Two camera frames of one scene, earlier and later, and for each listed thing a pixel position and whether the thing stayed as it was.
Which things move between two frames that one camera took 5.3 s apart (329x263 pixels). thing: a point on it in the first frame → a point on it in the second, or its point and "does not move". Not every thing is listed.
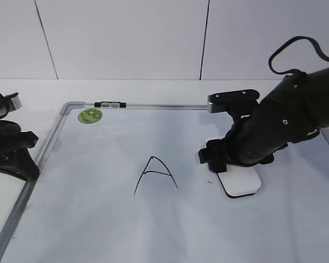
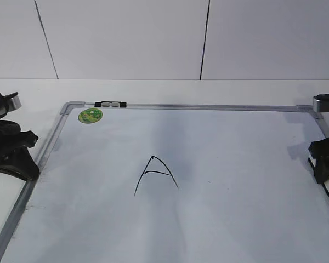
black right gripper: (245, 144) → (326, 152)
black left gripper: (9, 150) does not move
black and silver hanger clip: (122, 104) does not move
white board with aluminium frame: (122, 183) does not move
